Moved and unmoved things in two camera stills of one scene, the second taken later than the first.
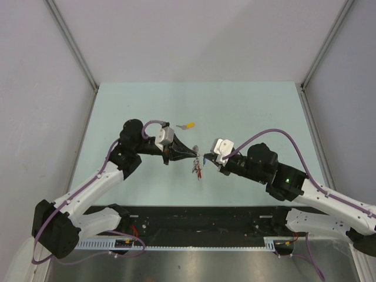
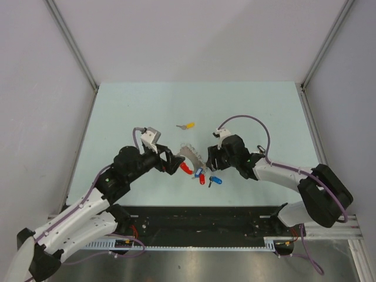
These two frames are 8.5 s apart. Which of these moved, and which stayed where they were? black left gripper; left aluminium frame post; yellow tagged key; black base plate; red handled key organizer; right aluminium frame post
Moved: red handled key organizer; black left gripper
Stayed: right aluminium frame post; left aluminium frame post; black base plate; yellow tagged key
